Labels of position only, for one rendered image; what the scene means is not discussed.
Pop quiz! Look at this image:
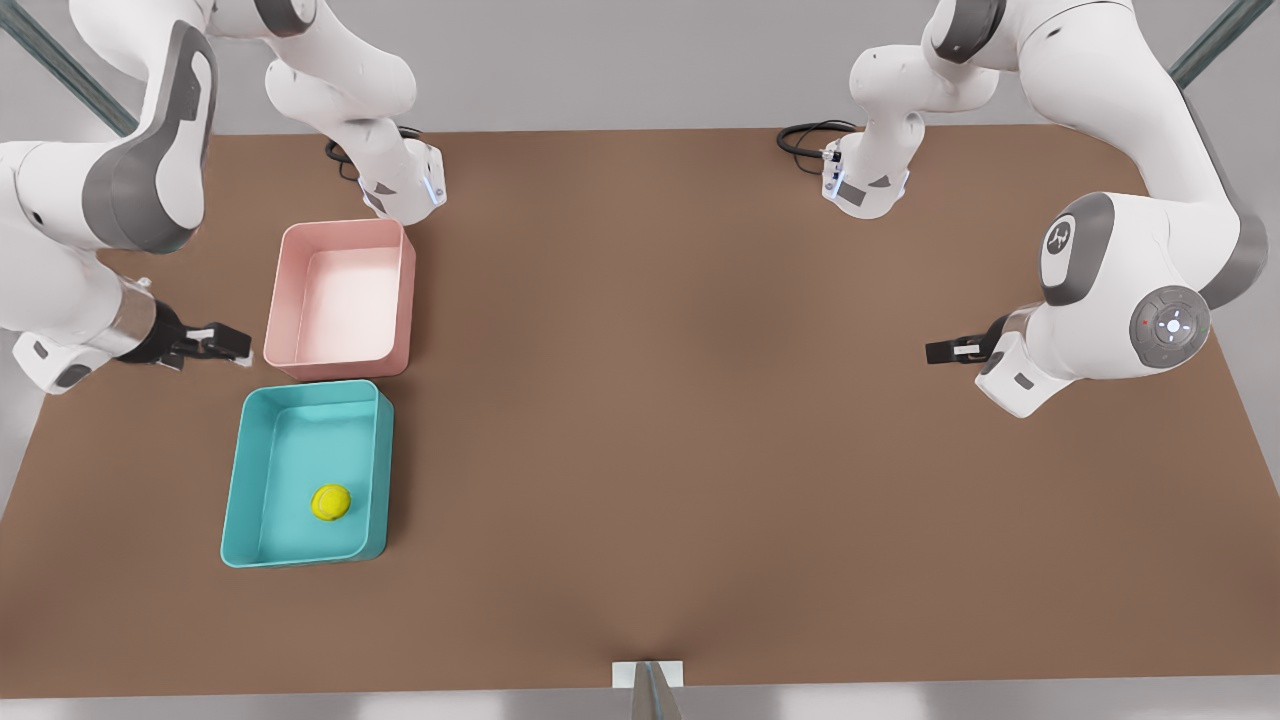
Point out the teal plastic tray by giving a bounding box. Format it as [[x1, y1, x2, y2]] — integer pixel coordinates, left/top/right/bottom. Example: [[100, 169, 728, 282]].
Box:
[[220, 379, 395, 569]]

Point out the silver frame post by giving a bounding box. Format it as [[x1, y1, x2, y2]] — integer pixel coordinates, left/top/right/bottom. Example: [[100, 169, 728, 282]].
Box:
[[1168, 0, 1275, 91], [612, 660, 686, 720], [0, 0, 139, 138]]

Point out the black cable loop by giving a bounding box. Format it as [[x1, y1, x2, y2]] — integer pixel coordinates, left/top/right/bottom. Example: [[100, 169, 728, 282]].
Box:
[[776, 120, 861, 159], [325, 125, 425, 183]]

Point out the pink plastic tray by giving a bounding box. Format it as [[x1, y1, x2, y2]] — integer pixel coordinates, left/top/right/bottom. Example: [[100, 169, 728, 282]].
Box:
[[263, 218, 417, 383]]

